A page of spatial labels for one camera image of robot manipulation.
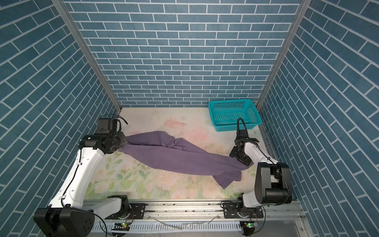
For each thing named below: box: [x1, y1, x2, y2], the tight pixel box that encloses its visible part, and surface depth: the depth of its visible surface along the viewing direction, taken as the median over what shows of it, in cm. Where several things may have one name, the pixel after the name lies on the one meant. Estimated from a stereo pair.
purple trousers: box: [118, 130, 252, 190], surface depth 91 cm
